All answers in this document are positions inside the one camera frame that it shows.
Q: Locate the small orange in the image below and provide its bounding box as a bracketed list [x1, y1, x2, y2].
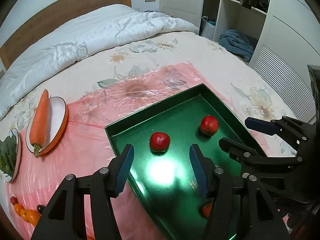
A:
[20, 209, 29, 223]
[14, 203, 24, 216]

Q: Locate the blue folded towel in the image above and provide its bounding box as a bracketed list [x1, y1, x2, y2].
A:
[219, 29, 255, 62]

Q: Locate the pink plastic sheet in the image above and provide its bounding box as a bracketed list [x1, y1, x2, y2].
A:
[0, 61, 298, 240]

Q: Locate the small red fruit far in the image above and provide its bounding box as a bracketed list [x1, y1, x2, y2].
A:
[10, 196, 18, 205]

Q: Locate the white black-rimmed plate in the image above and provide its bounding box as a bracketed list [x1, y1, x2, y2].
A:
[3, 128, 22, 183]

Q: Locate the wooden headboard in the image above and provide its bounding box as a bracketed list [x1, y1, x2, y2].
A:
[1, 0, 131, 70]

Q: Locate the white wardrobe shelving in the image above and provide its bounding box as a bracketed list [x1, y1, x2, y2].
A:
[160, 0, 319, 122]

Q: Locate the dark plum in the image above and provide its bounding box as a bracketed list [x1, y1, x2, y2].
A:
[37, 205, 46, 214]

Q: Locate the orange rimmed white plate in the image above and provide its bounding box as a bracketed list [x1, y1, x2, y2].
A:
[25, 96, 68, 157]

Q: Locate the green leafy vegetable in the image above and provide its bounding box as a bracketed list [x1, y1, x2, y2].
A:
[0, 135, 17, 177]

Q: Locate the green metal tray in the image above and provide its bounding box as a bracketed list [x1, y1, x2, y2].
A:
[105, 84, 263, 239]

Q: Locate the small red apple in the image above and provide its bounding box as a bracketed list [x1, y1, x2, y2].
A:
[201, 203, 212, 219]

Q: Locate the carrot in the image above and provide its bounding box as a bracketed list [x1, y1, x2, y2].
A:
[29, 89, 49, 158]

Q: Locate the floral bed sheet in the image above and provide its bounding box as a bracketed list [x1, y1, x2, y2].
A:
[1, 32, 295, 150]

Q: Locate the white duvet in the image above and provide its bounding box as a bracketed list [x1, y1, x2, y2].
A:
[1, 4, 199, 118]

